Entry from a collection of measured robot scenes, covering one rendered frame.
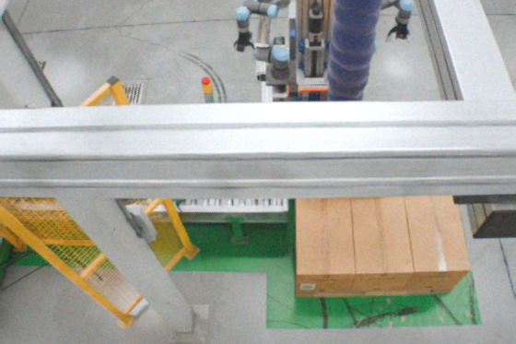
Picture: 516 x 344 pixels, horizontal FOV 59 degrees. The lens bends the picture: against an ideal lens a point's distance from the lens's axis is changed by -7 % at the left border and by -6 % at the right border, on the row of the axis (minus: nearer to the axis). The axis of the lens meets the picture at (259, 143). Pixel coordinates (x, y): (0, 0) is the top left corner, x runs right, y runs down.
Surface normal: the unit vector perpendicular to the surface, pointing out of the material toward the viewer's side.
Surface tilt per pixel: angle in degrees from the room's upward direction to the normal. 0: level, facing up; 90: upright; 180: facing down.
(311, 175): 90
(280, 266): 0
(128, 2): 0
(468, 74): 0
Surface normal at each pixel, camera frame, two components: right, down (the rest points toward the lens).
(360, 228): -0.05, -0.56
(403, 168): -0.02, 0.83
